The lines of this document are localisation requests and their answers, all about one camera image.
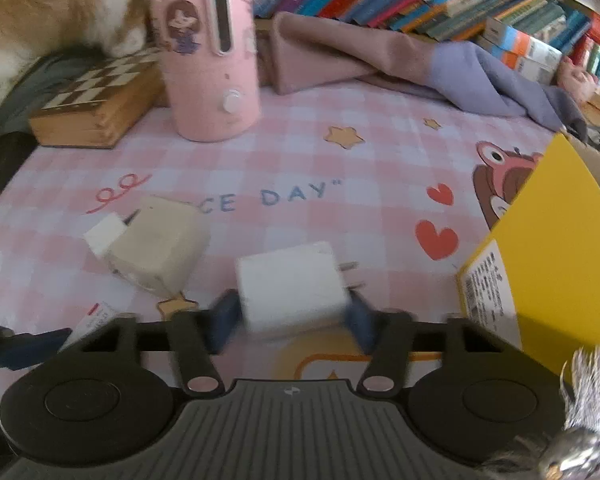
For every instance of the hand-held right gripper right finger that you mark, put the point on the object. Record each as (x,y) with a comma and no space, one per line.
(360,322)

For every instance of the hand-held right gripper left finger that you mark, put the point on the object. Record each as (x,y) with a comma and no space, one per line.
(225,322)

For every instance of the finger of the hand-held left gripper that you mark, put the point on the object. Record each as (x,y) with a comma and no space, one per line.
(30,347)

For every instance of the white charger plug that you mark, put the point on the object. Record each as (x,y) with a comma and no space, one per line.
(290,285)

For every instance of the yellow cardboard box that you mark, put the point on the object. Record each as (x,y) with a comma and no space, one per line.
(555,240)

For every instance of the small white red packet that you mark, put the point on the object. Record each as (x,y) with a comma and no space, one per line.
(92,320)

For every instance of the cream power adapter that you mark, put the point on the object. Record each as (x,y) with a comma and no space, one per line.
(155,245)

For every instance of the pink checked table mat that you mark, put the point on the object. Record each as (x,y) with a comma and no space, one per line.
(280,170)

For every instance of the grey fluffy pompom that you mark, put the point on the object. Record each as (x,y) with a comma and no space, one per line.
(590,385)

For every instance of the pink tumbler with sticker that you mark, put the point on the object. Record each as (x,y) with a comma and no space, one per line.
(200,85)

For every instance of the wooden chess box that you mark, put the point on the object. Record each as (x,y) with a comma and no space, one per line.
(90,110)

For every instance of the silver metal bell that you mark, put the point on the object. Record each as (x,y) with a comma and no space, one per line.
(575,452)

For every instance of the pink cloth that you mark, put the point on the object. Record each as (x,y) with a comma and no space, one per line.
(330,55)

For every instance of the dark grey cloth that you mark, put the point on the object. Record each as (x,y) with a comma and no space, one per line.
(35,77)

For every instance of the purple cloth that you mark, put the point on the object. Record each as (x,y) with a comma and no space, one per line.
(495,80)

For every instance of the pink pig plush toy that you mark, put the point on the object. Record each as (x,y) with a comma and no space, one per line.
(577,82)

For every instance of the orange cat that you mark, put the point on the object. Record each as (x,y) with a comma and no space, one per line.
(40,5)

